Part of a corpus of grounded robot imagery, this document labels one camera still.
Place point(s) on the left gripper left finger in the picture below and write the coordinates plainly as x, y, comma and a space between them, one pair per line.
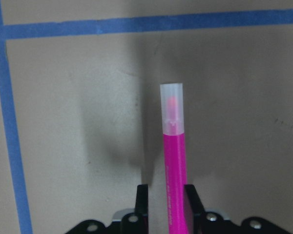
141, 207

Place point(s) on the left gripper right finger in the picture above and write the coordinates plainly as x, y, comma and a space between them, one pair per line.
193, 209

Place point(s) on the pink marker pen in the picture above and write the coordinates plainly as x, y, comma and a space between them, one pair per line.
172, 108

